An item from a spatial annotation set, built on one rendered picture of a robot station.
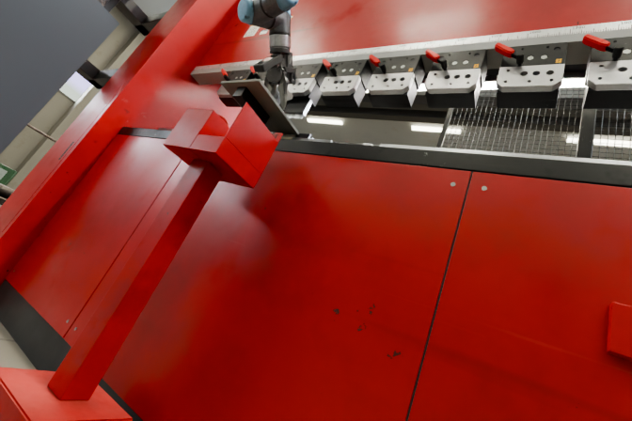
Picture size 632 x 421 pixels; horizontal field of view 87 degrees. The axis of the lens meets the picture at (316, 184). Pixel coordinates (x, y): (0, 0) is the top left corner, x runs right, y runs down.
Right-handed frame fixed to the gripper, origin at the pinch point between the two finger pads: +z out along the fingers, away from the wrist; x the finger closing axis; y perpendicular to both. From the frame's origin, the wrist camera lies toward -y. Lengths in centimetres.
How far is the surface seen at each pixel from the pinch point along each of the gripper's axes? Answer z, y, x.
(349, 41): -27.0, 31.2, -11.8
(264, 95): -2.9, -12.4, -6.5
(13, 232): 52, -60, 86
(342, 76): -11.7, 17.7, -17.5
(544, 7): -31, 34, -77
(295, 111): 1.4, 11.3, -0.5
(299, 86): -8.2, 14.8, 0.6
